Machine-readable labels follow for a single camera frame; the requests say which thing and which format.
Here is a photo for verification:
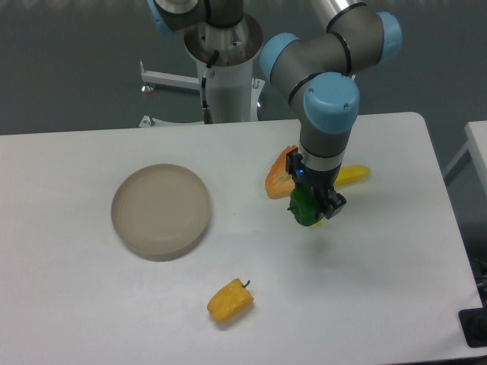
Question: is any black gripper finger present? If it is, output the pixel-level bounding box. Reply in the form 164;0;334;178
323;192;347;220
285;148;303;179

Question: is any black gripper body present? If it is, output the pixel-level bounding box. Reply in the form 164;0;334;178
291;165;340;202

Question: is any green bell pepper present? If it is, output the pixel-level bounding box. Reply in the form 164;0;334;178
288;186;324;227

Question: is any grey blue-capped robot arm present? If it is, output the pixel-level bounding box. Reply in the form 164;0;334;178
148;1;403;227

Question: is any yellow bell pepper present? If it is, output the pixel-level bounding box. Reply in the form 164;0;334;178
207;278;254;323

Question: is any yellow banana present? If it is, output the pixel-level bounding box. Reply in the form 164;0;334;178
314;163;371;229

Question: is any beige round plate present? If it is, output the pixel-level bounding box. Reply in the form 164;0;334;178
111;164;212;262

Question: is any white side table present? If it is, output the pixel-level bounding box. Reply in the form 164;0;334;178
442;120;487;191

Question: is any black device at edge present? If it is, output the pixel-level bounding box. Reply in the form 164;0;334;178
457;258;487;348

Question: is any black cable on pedestal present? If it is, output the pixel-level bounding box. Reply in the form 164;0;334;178
200;49;220;125

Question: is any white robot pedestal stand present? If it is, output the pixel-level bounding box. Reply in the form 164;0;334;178
140;13;266;124

